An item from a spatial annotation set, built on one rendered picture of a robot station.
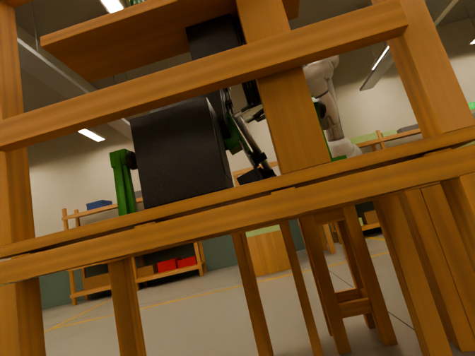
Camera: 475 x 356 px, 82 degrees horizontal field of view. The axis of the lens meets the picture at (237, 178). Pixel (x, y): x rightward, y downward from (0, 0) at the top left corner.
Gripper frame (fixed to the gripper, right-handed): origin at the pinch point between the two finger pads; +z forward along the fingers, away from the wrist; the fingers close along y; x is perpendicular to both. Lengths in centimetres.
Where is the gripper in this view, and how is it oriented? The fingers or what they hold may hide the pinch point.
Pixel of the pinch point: (243, 116)
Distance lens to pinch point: 120.6
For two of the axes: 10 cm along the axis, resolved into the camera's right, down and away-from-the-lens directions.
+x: 2.2, 4.8, -8.5
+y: -4.4, -7.2, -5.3
